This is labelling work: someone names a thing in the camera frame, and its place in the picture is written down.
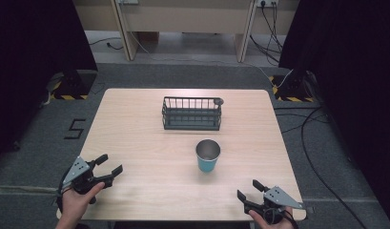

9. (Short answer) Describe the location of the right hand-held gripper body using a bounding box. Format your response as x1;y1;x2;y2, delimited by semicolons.
243;185;305;225

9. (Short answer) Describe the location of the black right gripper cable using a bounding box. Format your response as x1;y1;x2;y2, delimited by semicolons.
281;209;300;229

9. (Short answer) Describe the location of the short black cable with plug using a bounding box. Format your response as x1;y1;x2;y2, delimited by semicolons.
88;36;124;52

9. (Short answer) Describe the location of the beige wooden desk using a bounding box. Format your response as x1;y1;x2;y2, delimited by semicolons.
72;0;301;63

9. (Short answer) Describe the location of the long black floor cable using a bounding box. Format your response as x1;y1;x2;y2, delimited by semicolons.
273;106;370;229

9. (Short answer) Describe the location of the person's left hand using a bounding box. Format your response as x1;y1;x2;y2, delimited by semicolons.
60;181;106;221

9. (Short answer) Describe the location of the black wire basket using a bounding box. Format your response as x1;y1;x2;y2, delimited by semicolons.
161;95;225;132

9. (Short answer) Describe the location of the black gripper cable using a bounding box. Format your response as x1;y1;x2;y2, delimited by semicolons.
55;171;73;215
281;209;300;229

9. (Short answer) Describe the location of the white wall socket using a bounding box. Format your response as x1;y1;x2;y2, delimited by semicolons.
257;0;279;9

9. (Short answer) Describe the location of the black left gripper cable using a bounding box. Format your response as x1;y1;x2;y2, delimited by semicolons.
55;171;73;215

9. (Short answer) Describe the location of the black stand base striped tape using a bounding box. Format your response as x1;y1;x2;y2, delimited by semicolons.
268;69;318;103
46;69;99;101

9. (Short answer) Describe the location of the person's right hand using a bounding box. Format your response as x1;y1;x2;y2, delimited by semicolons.
247;207;296;229

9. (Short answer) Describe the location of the blue metal cup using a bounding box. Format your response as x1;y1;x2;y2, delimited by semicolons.
195;138;222;174

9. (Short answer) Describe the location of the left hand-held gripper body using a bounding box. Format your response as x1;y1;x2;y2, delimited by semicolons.
57;156;114;205

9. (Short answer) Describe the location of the black curtain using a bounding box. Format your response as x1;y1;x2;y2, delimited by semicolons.
0;0;99;166
277;0;390;223

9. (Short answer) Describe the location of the bundle of black wall cables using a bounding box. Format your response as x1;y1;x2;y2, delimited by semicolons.
249;1;286;67

